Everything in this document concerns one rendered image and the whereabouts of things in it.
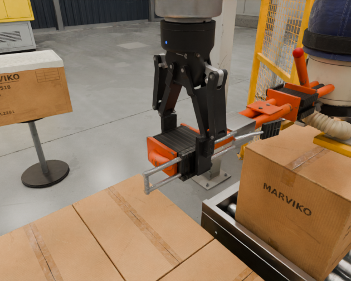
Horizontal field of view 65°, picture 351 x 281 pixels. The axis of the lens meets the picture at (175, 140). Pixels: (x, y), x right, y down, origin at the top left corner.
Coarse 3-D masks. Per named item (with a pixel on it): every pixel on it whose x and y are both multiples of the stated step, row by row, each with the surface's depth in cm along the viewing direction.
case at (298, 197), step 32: (288, 128) 118; (256, 160) 103; (288, 160) 97; (320, 160) 97; (256, 192) 108; (288, 192) 96; (320, 192) 86; (256, 224) 114; (288, 224) 100; (320, 224) 90; (288, 256) 105; (320, 256) 94
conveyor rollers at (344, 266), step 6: (234, 204) 135; (228, 210) 135; (234, 210) 132; (348, 252) 112; (342, 264) 106; (348, 264) 106; (342, 270) 106; (348, 270) 105; (330, 276) 102; (336, 276) 102; (348, 276) 105
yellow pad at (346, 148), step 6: (342, 120) 82; (348, 120) 75; (318, 138) 73; (324, 138) 73; (330, 138) 73; (336, 138) 72; (318, 144) 73; (324, 144) 72; (330, 144) 71; (336, 144) 70; (342, 144) 70; (348, 144) 70; (336, 150) 70; (342, 150) 69; (348, 150) 68; (348, 156) 68
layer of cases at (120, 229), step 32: (128, 192) 143; (160, 192) 143; (32, 224) 124; (64, 224) 124; (96, 224) 124; (128, 224) 124; (160, 224) 124; (192, 224) 124; (0, 256) 110; (32, 256) 110; (64, 256) 110; (96, 256) 110; (128, 256) 110; (160, 256) 110; (192, 256) 110; (224, 256) 110
